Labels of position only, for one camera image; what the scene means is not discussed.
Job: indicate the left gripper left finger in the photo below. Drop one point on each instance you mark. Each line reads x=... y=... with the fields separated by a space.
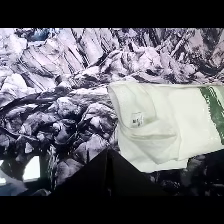
x=90 y=181

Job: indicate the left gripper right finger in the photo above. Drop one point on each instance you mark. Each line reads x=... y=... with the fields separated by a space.
x=126 y=181

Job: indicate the white T-shirt with green print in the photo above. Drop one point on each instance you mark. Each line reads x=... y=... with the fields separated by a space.
x=166 y=126

